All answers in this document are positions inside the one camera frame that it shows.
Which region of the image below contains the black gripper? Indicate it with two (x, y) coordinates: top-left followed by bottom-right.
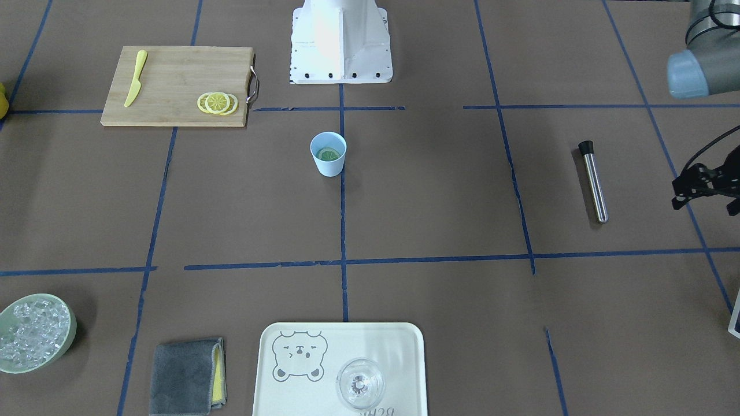
(671, 164), (739, 216)

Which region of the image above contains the steel muddler black tip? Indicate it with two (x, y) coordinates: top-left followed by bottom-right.
(578, 140), (609, 224)

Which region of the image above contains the lemon slice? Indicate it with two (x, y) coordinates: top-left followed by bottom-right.
(316, 147), (343, 162)

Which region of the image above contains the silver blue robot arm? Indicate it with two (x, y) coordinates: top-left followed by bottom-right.
(667, 1), (739, 216)

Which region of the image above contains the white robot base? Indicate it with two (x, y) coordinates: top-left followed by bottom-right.
(289, 1), (394, 85)

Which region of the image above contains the light blue cup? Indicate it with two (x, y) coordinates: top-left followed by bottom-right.
(310, 132), (348, 177)

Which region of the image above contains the stack of lemon slices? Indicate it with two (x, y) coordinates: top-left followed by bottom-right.
(196, 91), (239, 116)

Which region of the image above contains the yellow lemon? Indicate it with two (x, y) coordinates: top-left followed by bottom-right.
(0, 83), (10, 120)

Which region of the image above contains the clear wine glass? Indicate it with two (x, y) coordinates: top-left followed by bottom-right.
(336, 358), (386, 411)

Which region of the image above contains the cream bear tray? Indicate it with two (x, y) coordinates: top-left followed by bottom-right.
(252, 323), (428, 415)

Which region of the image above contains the bamboo cutting board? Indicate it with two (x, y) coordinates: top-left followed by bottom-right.
(101, 46), (259, 128)

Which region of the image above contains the grey folded cloth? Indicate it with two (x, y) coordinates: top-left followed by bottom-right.
(150, 337), (227, 415)

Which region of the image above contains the yellow plastic knife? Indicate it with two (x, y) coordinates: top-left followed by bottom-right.
(124, 50), (148, 107)

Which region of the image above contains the green bowl of ice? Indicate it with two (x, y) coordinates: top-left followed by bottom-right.
(1, 294), (77, 374)

